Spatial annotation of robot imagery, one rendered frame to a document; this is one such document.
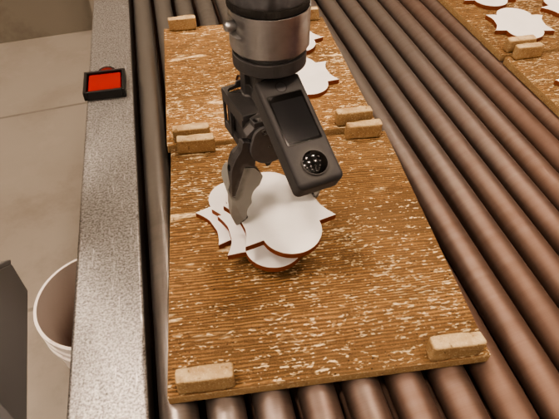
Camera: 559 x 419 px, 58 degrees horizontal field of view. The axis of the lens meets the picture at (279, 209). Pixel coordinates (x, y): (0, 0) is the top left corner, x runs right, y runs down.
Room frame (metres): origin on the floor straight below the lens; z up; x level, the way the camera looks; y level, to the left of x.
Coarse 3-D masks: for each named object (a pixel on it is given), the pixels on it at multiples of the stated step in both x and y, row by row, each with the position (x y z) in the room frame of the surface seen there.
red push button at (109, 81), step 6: (114, 72) 0.87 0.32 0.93; (120, 72) 0.87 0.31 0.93; (90, 78) 0.85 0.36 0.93; (96, 78) 0.85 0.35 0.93; (102, 78) 0.85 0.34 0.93; (108, 78) 0.85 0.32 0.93; (114, 78) 0.85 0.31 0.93; (120, 78) 0.85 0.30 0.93; (90, 84) 0.83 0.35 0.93; (96, 84) 0.83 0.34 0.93; (102, 84) 0.83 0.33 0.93; (108, 84) 0.83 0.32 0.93; (114, 84) 0.83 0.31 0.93; (120, 84) 0.83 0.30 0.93; (90, 90) 0.81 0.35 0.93; (96, 90) 0.81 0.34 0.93
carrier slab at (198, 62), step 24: (312, 24) 1.06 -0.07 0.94; (168, 48) 0.95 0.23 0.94; (192, 48) 0.95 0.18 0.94; (216, 48) 0.95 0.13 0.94; (336, 48) 0.95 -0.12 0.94; (168, 72) 0.86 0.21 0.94; (192, 72) 0.86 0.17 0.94; (216, 72) 0.86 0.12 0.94; (336, 72) 0.86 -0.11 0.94; (168, 96) 0.78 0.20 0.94; (192, 96) 0.78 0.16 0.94; (216, 96) 0.78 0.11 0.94; (336, 96) 0.78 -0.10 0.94; (360, 96) 0.78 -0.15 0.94; (168, 120) 0.71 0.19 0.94; (192, 120) 0.71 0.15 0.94; (216, 120) 0.71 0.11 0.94; (168, 144) 0.64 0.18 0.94; (216, 144) 0.65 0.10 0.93
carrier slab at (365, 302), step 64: (192, 192) 0.53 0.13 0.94; (320, 192) 0.53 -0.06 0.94; (384, 192) 0.53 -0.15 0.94; (192, 256) 0.41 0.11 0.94; (320, 256) 0.41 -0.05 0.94; (384, 256) 0.41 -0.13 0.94; (192, 320) 0.32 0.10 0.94; (256, 320) 0.32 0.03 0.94; (320, 320) 0.32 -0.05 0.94; (384, 320) 0.32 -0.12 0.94; (448, 320) 0.32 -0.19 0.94; (256, 384) 0.24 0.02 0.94
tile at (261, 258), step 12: (228, 216) 0.45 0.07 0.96; (228, 228) 0.44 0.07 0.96; (240, 228) 0.43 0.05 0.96; (240, 240) 0.41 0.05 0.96; (240, 252) 0.39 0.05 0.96; (252, 252) 0.39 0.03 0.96; (264, 252) 0.39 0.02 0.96; (264, 264) 0.38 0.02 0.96; (276, 264) 0.38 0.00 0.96; (288, 264) 0.38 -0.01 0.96
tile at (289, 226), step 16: (272, 176) 0.48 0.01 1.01; (256, 192) 0.45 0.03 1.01; (272, 192) 0.45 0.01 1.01; (288, 192) 0.45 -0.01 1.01; (224, 208) 0.43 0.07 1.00; (256, 208) 0.43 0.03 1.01; (272, 208) 0.43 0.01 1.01; (288, 208) 0.43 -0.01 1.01; (304, 208) 0.43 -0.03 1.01; (320, 208) 0.43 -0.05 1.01; (240, 224) 0.41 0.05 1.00; (256, 224) 0.40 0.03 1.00; (272, 224) 0.40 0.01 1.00; (288, 224) 0.40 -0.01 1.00; (304, 224) 0.40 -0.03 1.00; (320, 224) 0.40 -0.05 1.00; (256, 240) 0.38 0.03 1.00; (272, 240) 0.38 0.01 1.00; (288, 240) 0.38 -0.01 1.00; (304, 240) 0.38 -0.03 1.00; (288, 256) 0.36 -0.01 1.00
